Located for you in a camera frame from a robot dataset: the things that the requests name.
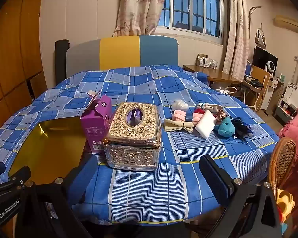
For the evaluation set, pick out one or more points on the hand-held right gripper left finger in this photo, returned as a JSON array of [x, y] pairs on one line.
[[87, 171]]

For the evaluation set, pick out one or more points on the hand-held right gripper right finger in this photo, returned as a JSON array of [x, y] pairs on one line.
[[214, 178]]

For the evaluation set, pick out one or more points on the teal plush toy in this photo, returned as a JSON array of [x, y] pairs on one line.
[[224, 128]]

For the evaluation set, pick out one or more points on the white sponge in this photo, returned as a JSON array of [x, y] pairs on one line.
[[205, 124]]

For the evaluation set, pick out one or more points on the black tassel wig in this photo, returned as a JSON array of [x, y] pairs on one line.
[[242, 127]]

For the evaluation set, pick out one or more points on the gold ornate tissue box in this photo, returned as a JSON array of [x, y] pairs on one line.
[[132, 133]]

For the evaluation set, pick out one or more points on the brown scrunchie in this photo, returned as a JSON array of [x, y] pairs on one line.
[[220, 114]]

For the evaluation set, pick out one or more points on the beige cloth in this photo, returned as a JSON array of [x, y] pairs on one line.
[[177, 126]]

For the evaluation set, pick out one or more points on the red scrunchie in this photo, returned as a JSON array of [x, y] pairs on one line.
[[199, 110]]

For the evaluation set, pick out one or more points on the grey sock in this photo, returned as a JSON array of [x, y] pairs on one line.
[[212, 107]]

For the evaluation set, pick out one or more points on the purple carton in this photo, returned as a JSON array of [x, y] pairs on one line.
[[95, 124]]

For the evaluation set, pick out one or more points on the rattan chair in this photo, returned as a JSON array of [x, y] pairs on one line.
[[283, 158]]

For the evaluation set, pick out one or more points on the yellow toy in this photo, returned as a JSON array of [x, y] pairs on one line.
[[285, 203]]

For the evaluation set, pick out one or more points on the grey low stand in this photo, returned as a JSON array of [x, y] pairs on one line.
[[284, 112]]

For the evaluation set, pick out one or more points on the blue plaid bedsheet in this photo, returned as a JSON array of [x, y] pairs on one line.
[[144, 91]]

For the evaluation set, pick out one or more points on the black bag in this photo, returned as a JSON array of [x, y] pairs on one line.
[[254, 82]]

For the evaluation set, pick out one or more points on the white cabinet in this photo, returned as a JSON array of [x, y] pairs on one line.
[[273, 91]]

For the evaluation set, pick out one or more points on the wooden desk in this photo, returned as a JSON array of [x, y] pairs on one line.
[[211, 73]]

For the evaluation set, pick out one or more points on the wooden folding table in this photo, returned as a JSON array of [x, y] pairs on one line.
[[259, 75]]

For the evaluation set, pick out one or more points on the blue chair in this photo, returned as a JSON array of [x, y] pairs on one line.
[[248, 68]]

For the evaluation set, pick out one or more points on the wooden wardrobe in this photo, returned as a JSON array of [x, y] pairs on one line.
[[15, 54]]

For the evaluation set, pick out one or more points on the grey yellow blue headboard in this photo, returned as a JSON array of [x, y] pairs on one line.
[[119, 52]]

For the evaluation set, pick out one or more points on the white round fan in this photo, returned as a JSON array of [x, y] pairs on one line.
[[270, 67]]

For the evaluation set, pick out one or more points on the black monitor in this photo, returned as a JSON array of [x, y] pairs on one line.
[[262, 57]]

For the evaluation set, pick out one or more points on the hanging white bag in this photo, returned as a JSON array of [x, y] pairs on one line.
[[260, 39]]

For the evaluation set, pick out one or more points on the beige floral curtain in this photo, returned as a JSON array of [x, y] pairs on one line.
[[136, 7], [237, 29]]

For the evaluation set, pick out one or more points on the metal coat rack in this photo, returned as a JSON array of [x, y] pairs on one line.
[[250, 29]]

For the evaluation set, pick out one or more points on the barred window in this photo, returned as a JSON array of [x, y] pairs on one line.
[[196, 5]]

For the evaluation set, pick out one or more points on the wall air conditioner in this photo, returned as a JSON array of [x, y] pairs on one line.
[[288, 22]]

